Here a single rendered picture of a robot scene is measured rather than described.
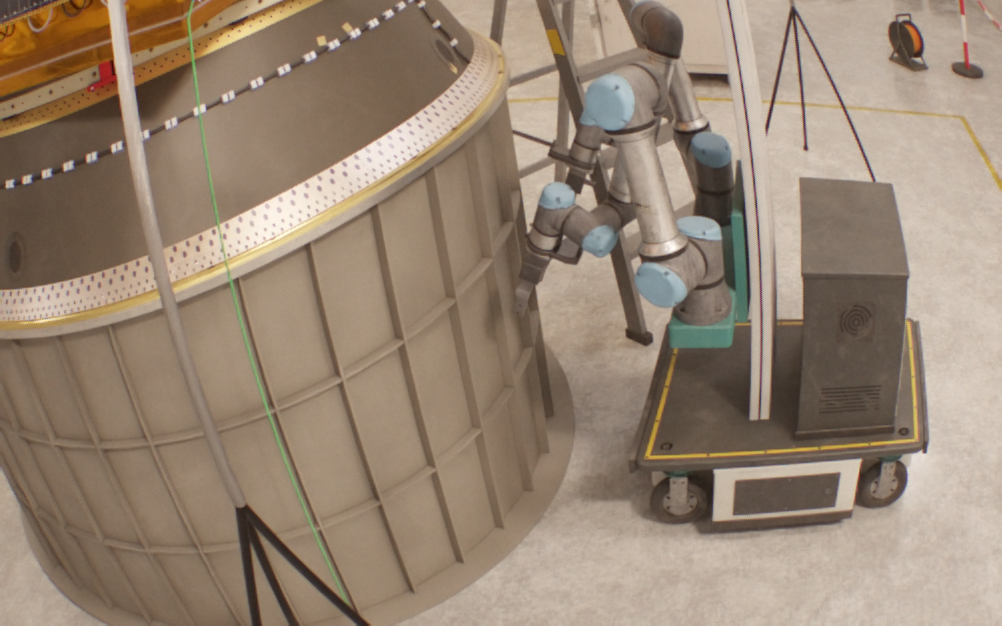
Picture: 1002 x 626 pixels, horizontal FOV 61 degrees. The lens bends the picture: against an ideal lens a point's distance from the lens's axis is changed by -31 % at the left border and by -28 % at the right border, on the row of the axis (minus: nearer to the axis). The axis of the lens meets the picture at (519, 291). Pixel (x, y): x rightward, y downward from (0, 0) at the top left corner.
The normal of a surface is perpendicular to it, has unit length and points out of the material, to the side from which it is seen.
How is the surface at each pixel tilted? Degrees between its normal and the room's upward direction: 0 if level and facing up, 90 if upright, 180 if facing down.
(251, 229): 43
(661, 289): 98
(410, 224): 90
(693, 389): 0
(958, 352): 0
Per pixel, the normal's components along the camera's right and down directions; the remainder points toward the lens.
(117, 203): 0.15, 0.00
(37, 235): -0.11, 0.04
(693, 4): -0.18, 0.51
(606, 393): -0.14, -0.86
